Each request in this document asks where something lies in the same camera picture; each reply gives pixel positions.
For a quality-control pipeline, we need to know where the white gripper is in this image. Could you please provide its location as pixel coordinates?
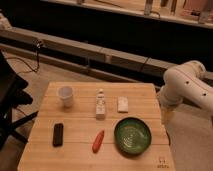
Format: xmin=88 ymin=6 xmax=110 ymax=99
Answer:
xmin=157 ymin=85 xmax=183 ymax=125

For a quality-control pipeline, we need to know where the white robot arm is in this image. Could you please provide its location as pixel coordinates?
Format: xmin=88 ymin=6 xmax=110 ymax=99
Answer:
xmin=157 ymin=60 xmax=213 ymax=124

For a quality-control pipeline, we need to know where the green ceramic bowl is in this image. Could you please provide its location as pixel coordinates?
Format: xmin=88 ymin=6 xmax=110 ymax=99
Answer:
xmin=114 ymin=117 xmax=152 ymax=156

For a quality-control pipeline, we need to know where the white rectangular block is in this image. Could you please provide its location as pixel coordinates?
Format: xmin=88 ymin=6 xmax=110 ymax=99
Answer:
xmin=117 ymin=97 xmax=128 ymax=113

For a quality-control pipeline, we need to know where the orange carrot toy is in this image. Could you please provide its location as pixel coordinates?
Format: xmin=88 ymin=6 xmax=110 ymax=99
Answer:
xmin=92 ymin=130 xmax=105 ymax=153

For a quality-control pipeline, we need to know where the black rectangular remote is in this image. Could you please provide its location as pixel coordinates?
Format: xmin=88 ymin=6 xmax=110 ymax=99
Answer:
xmin=53 ymin=123 xmax=64 ymax=147

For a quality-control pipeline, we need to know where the black chair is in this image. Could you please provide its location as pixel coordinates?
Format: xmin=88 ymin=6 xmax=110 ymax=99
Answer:
xmin=0 ymin=51 xmax=38 ymax=150

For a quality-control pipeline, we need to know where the black cable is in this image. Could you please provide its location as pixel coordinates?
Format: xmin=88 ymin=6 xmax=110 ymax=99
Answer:
xmin=4 ymin=39 xmax=45 ymax=75

